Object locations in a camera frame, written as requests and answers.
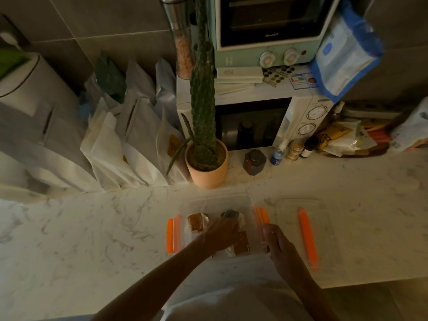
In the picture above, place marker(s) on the person's right hand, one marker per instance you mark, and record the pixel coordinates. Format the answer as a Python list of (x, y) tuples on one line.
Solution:
[(282, 252)]

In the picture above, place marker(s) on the person's left hand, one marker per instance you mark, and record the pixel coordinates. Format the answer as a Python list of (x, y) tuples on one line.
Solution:
[(219, 235)]

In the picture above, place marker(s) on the person's left fingers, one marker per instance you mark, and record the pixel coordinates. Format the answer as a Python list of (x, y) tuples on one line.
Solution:
[(231, 229)]

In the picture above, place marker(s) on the person's right fingers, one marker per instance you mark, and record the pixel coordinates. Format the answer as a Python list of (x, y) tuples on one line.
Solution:
[(271, 238)]

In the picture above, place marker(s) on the clear container with orange clips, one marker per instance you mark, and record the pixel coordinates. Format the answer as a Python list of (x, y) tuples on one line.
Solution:
[(214, 205)]

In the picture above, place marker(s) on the person's right forearm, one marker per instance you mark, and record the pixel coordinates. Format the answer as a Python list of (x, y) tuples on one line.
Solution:
[(316, 299)]

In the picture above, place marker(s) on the person's left forearm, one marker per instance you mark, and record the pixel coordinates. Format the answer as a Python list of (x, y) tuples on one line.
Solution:
[(157, 285)]

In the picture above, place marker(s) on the wrapped dark snack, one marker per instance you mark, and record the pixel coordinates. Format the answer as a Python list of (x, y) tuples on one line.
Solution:
[(232, 214)]

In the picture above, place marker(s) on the wrapped brown snack bar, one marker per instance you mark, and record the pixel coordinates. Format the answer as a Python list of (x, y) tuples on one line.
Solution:
[(242, 245), (195, 222)]

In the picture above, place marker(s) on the clear lid with orange clip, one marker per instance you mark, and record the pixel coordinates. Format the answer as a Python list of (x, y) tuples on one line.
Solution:
[(317, 217)]

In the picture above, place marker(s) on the terracotta plant pot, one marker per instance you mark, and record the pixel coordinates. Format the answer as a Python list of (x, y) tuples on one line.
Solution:
[(207, 177)]

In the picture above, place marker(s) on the dark jar with hexagonal lid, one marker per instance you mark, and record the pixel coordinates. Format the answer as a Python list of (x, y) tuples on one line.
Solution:
[(254, 162)]

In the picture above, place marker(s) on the person's white shirt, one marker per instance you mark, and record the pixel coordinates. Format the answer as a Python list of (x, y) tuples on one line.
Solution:
[(234, 305)]

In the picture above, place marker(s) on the small blue label water bottle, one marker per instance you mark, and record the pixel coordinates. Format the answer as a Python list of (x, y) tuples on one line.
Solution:
[(278, 155)]

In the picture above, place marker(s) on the small yellow spice jar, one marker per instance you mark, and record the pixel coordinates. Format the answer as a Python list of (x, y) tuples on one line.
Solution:
[(295, 151)]

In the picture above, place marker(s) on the small dark dropper bottle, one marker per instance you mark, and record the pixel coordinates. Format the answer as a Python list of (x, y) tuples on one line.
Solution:
[(307, 149)]

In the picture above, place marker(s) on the white microwave oven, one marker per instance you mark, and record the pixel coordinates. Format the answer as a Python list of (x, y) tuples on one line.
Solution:
[(254, 110)]

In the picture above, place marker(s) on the yellow packet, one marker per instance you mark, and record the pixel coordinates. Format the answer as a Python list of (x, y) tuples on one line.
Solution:
[(332, 133)]

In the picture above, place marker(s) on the white plastic bag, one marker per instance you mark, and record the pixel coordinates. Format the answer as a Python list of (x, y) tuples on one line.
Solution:
[(351, 142)]

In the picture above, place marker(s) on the tall green cactus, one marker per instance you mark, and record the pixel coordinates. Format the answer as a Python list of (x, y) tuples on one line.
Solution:
[(202, 106)]

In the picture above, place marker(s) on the wooden tray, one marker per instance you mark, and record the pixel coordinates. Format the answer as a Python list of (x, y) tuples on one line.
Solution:
[(364, 150)]

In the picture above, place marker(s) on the row of white paper bags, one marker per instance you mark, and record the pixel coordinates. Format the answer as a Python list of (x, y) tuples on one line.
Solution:
[(133, 140)]

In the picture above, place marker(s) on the stack of white booklets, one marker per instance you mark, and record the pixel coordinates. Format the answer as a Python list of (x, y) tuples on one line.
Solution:
[(239, 76)]

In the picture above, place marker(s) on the dotted sticker sheet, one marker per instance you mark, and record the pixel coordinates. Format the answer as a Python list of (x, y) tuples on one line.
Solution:
[(277, 76)]

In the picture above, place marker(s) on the white printed packet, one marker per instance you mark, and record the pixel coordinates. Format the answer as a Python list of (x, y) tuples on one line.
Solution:
[(413, 128)]

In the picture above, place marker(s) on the steel grinder with pink salt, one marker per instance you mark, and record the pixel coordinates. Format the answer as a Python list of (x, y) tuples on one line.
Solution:
[(182, 46)]

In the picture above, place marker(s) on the dark green bag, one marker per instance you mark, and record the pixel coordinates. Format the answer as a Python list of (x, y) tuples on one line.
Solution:
[(110, 78)]

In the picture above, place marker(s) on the blue and white pouch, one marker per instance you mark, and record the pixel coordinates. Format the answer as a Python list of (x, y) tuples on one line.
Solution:
[(344, 53)]

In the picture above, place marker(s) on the mint green toaster oven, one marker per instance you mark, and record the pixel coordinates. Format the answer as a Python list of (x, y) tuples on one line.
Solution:
[(267, 33)]

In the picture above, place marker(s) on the white bin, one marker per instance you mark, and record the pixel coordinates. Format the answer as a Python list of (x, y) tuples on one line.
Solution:
[(33, 93)]

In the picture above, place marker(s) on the bright green cloth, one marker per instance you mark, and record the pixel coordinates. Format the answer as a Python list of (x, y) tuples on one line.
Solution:
[(11, 61)]

